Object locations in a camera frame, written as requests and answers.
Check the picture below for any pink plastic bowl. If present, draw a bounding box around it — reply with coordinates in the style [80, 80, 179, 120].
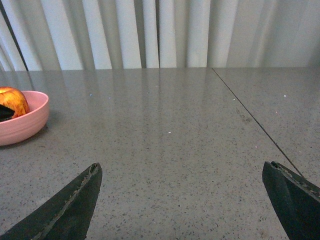
[0, 90, 50, 146]

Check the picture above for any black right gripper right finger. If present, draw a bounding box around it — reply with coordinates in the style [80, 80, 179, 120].
[262, 161, 320, 240]

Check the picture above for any white pleated curtain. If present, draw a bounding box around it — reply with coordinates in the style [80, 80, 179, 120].
[0, 0, 320, 71]

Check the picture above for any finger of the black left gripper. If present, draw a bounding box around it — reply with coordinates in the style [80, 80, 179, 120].
[0, 104, 15, 122]

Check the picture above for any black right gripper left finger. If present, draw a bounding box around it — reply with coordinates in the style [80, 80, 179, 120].
[0, 163, 103, 240]

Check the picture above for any red yellow apple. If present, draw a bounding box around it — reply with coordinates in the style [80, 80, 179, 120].
[0, 86, 30, 119]

